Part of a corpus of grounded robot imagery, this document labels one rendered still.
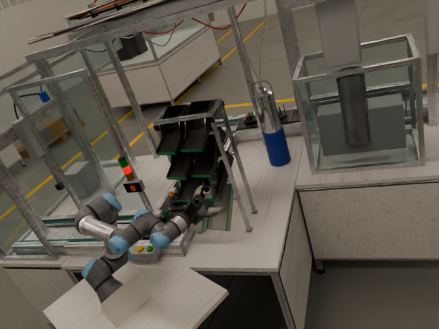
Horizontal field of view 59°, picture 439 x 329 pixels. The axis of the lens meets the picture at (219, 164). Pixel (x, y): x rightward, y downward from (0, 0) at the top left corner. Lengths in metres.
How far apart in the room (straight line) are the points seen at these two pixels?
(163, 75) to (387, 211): 5.31
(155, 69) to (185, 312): 5.67
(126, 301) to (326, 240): 1.49
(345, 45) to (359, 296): 1.72
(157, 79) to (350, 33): 5.35
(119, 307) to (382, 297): 1.79
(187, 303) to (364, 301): 1.38
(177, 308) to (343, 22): 1.77
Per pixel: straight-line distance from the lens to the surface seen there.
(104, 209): 1.94
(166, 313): 2.16
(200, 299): 2.13
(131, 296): 2.20
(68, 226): 3.18
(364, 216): 2.79
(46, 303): 3.48
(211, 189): 2.13
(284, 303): 2.37
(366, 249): 3.00
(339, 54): 2.42
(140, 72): 7.50
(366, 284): 3.13
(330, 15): 2.36
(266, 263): 2.17
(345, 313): 2.98
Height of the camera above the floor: 2.37
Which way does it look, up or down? 29 degrees down
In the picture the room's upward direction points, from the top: 19 degrees counter-clockwise
